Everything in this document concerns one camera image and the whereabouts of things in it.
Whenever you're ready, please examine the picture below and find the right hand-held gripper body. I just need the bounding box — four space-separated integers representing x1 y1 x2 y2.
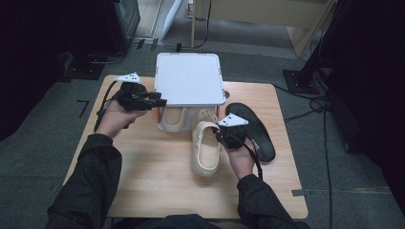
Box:
217 113 249 150

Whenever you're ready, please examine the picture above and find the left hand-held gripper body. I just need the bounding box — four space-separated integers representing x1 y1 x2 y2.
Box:
114 72 149 113

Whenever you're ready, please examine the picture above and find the beige clog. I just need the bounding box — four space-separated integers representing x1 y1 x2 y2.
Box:
190 108 224 177
161 106 188 133

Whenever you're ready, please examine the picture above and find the black slipper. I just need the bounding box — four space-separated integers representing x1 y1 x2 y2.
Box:
224 102 276 163

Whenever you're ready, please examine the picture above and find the white shoe rack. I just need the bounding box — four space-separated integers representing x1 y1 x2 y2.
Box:
154 52 227 133

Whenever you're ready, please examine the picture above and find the person's right hand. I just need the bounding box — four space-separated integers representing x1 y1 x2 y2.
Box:
225 139 257 180

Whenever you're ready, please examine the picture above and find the person's left hand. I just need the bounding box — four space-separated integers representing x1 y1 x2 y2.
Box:
95 100 148 139

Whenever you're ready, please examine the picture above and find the black stand base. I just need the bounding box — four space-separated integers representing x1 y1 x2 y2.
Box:
61 52 108 81

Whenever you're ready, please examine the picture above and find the dark cabinet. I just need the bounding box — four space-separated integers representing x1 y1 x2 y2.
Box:
68 0 141 56

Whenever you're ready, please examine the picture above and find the white leaning board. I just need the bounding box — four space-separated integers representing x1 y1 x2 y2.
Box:
160 0 184 41

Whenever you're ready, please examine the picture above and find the black metal stand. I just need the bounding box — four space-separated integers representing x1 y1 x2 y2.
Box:
282 0 343 95

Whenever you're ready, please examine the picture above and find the person's dark torso clothing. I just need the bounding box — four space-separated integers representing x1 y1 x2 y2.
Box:
111 213 243 229

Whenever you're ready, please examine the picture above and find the light wooden cabinet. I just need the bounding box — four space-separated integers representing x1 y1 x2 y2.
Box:
190 0 338 58

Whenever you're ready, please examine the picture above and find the left hand-held gripper cable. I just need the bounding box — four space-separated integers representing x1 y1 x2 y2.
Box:
94 80 119 134

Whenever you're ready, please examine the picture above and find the black hanging cable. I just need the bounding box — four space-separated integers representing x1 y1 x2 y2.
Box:
194 0 213 50

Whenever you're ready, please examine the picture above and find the black floor cable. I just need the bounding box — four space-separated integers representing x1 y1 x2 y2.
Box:
272 83 334 229

